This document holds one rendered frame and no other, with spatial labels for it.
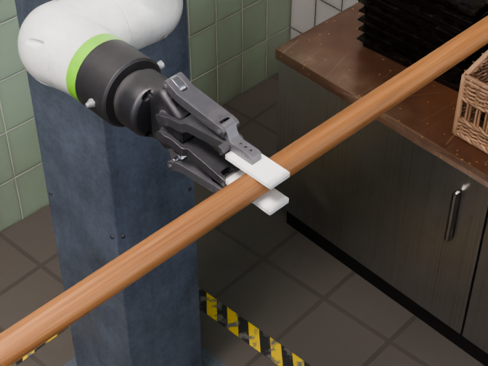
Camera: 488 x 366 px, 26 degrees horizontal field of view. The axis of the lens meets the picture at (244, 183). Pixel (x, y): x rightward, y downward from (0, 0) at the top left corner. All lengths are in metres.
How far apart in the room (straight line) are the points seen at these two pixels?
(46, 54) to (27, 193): 1.54
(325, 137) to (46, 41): 0.36
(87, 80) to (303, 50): 1.20
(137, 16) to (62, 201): 0.73
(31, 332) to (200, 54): 2.07
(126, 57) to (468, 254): 1.21
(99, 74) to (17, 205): 1.61
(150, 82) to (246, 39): 1.92
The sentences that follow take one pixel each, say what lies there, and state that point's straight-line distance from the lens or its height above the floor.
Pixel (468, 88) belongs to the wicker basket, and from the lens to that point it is 2.13.
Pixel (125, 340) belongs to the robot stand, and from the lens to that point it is 2.15.
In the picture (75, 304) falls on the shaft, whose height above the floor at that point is 1.20.
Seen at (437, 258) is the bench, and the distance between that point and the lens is 2.36.
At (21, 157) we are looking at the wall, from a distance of 2.75.
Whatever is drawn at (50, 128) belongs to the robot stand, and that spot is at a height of 0.78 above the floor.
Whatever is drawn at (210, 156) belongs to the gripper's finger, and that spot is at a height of 1.18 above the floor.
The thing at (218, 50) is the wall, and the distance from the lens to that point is 3.06.
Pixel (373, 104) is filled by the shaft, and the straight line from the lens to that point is 1.24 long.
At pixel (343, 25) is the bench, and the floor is 0.58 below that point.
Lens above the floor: 1.96
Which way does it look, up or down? 42 degrees down
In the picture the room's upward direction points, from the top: straight up
